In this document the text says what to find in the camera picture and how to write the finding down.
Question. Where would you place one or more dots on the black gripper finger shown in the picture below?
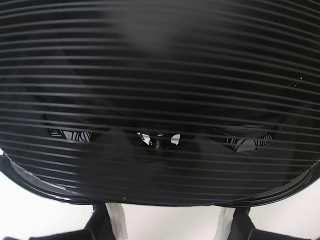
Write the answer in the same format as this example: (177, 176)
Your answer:
(240, 222)
(105, 220)

